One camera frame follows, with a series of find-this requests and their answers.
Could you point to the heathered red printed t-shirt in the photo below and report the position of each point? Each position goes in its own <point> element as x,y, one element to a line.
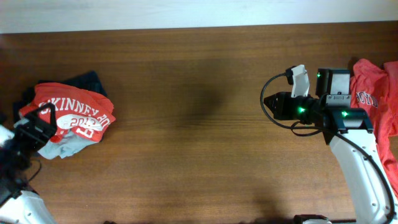
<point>374,89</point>

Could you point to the orange FRAM t-shirt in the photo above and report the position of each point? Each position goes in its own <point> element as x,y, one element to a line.
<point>85,113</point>

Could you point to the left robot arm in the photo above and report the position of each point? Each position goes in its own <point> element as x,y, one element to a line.
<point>20,203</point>

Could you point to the navy blue folded garment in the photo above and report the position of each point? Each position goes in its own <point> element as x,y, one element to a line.
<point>87,81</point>

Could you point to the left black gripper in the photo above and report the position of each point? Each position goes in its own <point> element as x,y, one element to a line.
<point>25,132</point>

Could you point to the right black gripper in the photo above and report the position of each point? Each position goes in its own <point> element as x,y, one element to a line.
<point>280,110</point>

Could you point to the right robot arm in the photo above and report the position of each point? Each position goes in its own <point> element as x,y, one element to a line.
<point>349,134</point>

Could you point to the light grey crumpled garment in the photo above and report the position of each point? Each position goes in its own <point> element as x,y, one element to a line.
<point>68,146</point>

